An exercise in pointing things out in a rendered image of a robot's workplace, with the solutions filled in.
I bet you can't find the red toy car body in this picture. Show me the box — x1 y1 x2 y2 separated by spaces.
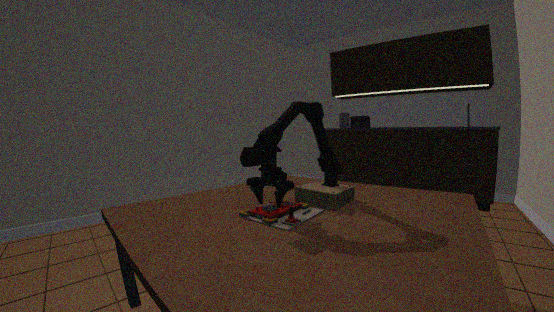
249 200 303 219

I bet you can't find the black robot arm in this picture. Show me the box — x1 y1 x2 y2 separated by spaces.
240 101 342 187

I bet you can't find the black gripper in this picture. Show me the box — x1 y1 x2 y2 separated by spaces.
246 164 294 208

